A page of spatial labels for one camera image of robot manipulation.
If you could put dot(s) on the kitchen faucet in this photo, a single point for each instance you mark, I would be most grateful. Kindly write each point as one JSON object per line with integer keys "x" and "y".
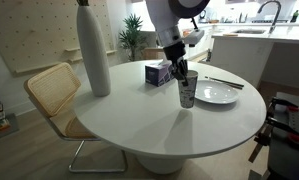
{"x": 275, "y": 14}

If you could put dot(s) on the white kitchen counter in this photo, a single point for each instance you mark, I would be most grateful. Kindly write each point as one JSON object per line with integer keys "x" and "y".
{"x": 255, "y": 54}

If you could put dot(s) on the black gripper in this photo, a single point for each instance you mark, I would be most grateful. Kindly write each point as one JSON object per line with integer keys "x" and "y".
{"x": 175, "y": 54}

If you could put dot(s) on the wooden chair behind table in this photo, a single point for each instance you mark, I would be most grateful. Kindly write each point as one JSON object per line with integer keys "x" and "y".
{"x": 152, "y": 53}

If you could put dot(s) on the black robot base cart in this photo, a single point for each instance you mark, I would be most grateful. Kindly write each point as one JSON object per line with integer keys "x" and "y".
{"x": 283, "y": 156}

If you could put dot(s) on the purple tissue box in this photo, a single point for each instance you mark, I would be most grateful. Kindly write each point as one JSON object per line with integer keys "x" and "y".
{"x": 158, "y": 74}

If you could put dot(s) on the white round plate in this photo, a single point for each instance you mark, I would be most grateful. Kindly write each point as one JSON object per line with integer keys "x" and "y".
{"x": 215, "y": 92}

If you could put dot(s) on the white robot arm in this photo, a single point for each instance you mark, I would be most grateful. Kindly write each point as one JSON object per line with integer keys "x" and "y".
{"x": 164, "y": 15}

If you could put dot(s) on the white round table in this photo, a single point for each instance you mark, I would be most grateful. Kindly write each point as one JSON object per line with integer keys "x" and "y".
{"x": 149, "y": 122}

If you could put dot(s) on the rattan chair with cushion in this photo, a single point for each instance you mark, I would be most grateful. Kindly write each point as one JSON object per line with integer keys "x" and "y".
{"x": 52, "y": 93}

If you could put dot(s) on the tall white vase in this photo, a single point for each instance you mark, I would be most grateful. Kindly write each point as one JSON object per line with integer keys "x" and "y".
{"x": 93, "y": 51}

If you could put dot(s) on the wooden pegboard with shelves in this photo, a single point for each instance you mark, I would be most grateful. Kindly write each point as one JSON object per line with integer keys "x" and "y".
{"x": 37, "y": 34}

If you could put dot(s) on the black red clamp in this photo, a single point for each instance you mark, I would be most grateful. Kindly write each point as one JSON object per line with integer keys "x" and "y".
{"x": 290, "y": 106}
{"x": 292, "y": 134}

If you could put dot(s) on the patterned paper cup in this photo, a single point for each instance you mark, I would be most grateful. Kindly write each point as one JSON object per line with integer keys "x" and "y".
{"x": 187, "y": 94}

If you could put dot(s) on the green potted plant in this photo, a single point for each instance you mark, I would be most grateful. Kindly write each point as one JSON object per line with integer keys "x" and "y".
{"x": 131, "y": 39}

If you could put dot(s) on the black chopsticks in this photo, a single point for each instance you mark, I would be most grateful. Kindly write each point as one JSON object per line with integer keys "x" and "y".
{"x": 232, "y": 84}

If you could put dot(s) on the black red clamp lower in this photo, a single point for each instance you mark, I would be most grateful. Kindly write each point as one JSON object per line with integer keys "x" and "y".
{"x": 292, "y": 134}

